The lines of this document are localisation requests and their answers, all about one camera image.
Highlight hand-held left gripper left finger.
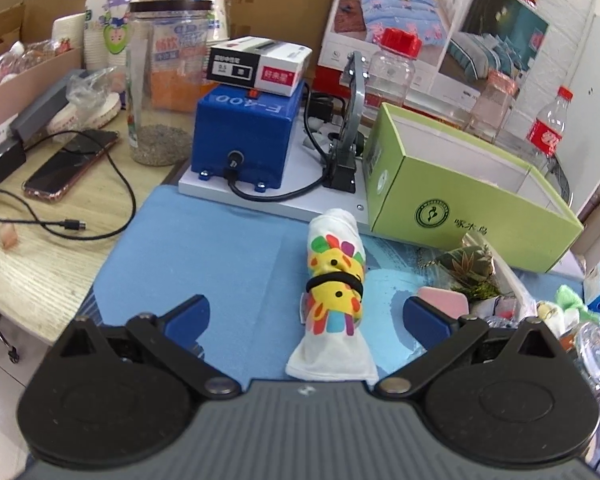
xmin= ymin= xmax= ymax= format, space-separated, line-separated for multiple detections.
xmin=55 ymin=295 xmax=242 ymax=402

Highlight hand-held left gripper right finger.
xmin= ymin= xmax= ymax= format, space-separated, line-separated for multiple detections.
xmin=372 ymin=296 xmax=563 ymax=398

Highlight white colourful print sock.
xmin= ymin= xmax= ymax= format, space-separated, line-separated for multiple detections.
xmin=285 ymin=207 xmax=381 ymax=386

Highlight clear plastic zip bag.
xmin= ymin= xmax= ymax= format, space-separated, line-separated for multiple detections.
xmin=480 ymin=255 xmax=537 ymax=322

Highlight green cardboard box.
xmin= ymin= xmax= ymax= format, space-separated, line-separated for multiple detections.
xmin=362 ymin=102 xmax=585 ymax=275

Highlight green towel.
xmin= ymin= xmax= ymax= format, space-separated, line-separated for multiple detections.
xmin=555 ymin=285 xmax=600 ymax=321

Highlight pink sponge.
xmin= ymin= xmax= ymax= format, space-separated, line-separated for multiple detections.
xmin=417 ymin=285 xmax=468 ymax=318

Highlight blue table mat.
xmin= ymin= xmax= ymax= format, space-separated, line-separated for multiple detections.
xmin=77 ymin=185 xmax=596 ymax=391

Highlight clear glass jar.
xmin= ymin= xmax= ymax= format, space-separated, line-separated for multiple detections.
xmin=560 ymin=320 xmax=600 ymax=401

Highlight black smartphone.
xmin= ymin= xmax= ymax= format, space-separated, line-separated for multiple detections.
xmin=22 ymin=129 xmax=120 ymax=204

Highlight blue sealing machine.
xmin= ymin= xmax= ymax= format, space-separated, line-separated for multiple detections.
xmin=190 ymin=80 xmax=308 ymax=192

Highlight clear jar with black lid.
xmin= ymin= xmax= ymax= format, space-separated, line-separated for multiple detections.
xmin=125 ymin=0 xmax=216 ymax=167

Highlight white power strip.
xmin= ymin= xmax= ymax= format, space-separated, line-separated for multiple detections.
xmin=302 ymin=110 xmax=341 ymax=151

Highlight red label cola bottle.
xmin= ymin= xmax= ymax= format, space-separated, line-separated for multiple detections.
xmin=525 ymin=86 xmax=576 ymax=171

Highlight bagged paper plates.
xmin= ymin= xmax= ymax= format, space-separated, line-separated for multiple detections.
xmin=45 ymin=67 xmax=126 ymax=136

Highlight clear bottle with pink cap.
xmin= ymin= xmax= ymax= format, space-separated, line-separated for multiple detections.
xmin=467 ymin=70 xmax=521 ymax=143

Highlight black power adapter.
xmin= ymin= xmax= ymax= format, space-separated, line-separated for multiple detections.
xmin=0 ymin=139 xmax=28 ymax=184

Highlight long grey box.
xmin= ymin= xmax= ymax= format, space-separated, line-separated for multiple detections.
xmin=10 ymin=67 xmax=101 ymax=148

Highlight clear bottle with red cap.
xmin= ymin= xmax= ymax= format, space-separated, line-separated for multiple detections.
xmin=365 ymin=27 xmax=423 ymax=116

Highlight small black and white box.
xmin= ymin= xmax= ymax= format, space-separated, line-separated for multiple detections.
xmin=206 ymin=36 xmax=313 ymax=98

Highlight open brown cardboard box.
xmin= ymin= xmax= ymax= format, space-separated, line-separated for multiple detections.
xmin=0 ymin=2 xmax=86 ymax=146

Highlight pack of paper cups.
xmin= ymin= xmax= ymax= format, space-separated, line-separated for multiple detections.
xmin=82 ymin=0 xmax=133 ymax=78

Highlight beige paper cup stack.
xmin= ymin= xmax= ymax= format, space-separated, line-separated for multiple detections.
xmin=52 ymin=12 xmax=86 ymax=53

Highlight black hair tie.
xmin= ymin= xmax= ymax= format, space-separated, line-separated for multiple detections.
xmin=305 ymin=272 xmax=365 ymax=302

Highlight black charging cable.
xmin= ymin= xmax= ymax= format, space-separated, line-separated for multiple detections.
xmin=0 ymin=130 xmax=138 ymax=243

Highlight white machine base plate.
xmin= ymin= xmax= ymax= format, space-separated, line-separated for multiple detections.
xmin=178 ymin=150 xmax=376 ymax=233

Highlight black machine power cable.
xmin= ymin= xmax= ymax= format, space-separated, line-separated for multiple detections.
xmin=225 ymin=85 xmax=348 ymax=203

